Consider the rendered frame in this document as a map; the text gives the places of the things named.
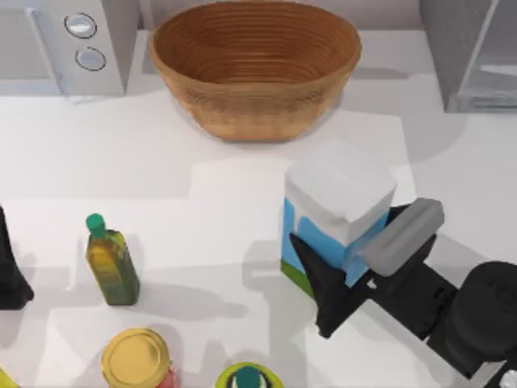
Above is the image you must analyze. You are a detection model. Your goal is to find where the pink jar yellow lid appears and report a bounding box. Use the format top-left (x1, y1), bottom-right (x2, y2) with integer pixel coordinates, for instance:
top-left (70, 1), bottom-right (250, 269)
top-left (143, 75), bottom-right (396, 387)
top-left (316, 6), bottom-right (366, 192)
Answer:
top-left (100, 327), bottom-right (179, 388)

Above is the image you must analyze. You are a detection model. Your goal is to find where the yellow object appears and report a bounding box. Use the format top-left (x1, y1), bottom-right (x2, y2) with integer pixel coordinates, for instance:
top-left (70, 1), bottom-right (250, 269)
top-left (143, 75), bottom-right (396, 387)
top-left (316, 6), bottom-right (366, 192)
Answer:
top-left (0, 366), bottom-right (19, 388)

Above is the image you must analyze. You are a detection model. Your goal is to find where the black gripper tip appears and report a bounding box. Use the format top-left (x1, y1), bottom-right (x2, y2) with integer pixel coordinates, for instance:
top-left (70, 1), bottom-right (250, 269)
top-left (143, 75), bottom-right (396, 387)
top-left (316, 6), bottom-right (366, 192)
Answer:
top-left (0, 205), bottom-right (36, 312)

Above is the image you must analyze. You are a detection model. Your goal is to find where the olive oil bottle green cap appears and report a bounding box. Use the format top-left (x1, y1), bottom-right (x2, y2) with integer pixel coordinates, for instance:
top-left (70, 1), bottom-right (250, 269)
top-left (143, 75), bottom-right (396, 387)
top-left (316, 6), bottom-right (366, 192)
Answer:
top-left (85, 213), bottom-right (141, 307)

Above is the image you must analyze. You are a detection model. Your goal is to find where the grey cabinet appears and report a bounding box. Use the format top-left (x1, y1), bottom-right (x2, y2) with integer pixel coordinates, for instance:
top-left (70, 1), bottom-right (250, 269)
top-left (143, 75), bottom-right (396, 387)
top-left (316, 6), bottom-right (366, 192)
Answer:
top-left (419, 0), bottom-right (517, 115)

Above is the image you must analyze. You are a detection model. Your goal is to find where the white and blue carton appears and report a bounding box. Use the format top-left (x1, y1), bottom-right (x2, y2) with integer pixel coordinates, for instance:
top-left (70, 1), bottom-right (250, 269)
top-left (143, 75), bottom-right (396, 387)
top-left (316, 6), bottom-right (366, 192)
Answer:
top-left (279, 138), bottom-right (398, 302)

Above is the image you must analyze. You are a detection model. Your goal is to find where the brown woven basket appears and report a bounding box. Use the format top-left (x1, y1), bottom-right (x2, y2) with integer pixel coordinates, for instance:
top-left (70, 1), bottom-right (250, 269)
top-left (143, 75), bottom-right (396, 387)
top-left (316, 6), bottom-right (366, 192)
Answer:
top-left (148, 6), bottom-right (363, 143)

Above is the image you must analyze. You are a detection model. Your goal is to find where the round microwave knob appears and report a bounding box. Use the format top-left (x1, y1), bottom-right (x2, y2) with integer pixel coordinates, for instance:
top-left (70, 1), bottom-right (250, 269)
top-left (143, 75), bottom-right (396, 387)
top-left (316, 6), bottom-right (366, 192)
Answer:
top-left (74, 45), bottom-right (108, 72)
top-left (63, 11), bottom-right (99, 40)

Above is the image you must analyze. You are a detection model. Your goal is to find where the pale microwave oven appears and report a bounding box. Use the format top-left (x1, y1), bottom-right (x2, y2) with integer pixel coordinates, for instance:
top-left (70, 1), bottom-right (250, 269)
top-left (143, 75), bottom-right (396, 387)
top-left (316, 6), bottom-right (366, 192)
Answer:
top-left (0, 0), bottom-right (141, 99)

